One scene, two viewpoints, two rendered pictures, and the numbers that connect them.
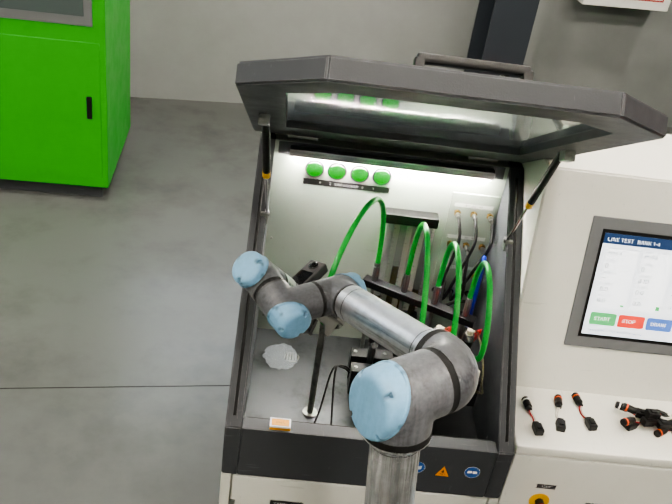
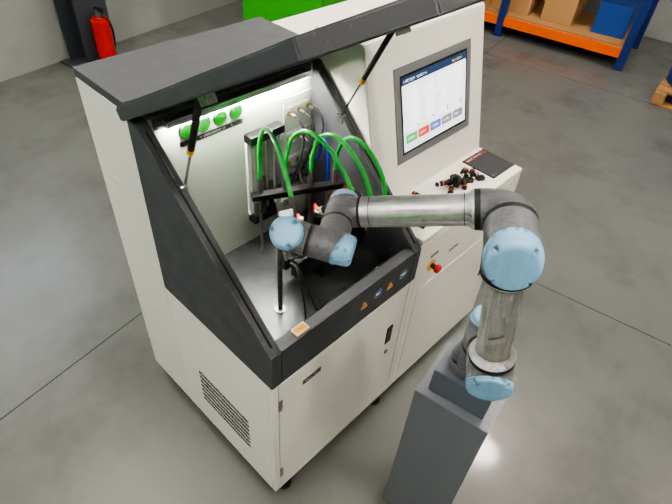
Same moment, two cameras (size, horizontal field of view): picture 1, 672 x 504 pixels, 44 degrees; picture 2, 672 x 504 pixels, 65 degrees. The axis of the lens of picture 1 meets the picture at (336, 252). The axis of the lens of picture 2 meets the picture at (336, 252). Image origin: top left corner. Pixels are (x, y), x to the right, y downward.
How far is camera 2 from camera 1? 1.00 m
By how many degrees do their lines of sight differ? 36
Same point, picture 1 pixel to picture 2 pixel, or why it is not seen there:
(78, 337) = not seen: outside the picture
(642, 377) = (434, 161)
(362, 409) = (507, 273)
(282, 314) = (345, 249)
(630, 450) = not seen: hidden behind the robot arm
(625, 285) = (417, 108)
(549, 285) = (382, 132)
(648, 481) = not seen: hidden behind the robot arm
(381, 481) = (512, 310)
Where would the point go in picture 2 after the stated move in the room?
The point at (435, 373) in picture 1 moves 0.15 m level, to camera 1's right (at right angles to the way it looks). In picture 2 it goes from (531, 218) to (570, 192)
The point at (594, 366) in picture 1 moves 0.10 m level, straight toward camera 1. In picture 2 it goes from (413, 169) to (425, 184)
